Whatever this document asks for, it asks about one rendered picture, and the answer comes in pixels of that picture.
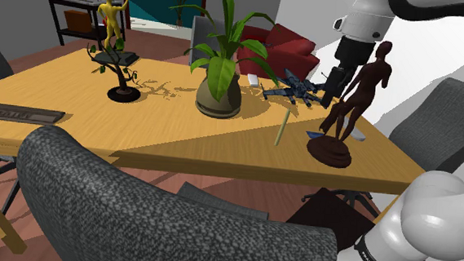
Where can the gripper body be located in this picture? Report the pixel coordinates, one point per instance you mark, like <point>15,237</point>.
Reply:
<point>353,53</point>

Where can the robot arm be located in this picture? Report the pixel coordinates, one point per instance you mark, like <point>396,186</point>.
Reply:
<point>371,22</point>

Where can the dark brown human figure statue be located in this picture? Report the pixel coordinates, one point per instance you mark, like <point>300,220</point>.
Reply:
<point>361,89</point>

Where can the red armchair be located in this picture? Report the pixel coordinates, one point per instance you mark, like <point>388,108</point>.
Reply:
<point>288,49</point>

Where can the dark blue toy aircraft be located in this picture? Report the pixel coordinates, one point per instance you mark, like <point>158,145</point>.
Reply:
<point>294,90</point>

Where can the flat blue and white object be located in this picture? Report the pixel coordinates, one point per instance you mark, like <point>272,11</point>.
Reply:
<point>357,132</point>

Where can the pale green stick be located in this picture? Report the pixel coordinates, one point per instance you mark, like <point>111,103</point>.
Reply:
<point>282,126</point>

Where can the small white box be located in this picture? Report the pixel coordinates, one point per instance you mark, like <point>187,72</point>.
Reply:
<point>254,79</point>

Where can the green plant in olive pot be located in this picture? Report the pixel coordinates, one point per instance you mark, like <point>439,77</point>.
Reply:
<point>219,97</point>

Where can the light grey chair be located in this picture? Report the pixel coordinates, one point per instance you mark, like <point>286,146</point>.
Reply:
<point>203,35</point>

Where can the background potted plant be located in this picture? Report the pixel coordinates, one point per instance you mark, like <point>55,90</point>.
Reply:
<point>179,8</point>

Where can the small twig tree black base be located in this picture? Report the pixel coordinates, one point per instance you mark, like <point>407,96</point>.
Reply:
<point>123,94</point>

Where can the yellow human figure statue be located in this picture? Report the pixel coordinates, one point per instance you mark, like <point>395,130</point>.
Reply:
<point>111,18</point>

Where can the black desk with monitor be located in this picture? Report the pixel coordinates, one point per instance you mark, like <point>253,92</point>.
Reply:
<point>83,3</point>

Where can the wooden table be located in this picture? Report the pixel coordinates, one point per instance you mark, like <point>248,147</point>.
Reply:
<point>78,98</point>

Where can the dark grey keyboard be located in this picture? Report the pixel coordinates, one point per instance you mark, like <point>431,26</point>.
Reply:
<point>18,113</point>

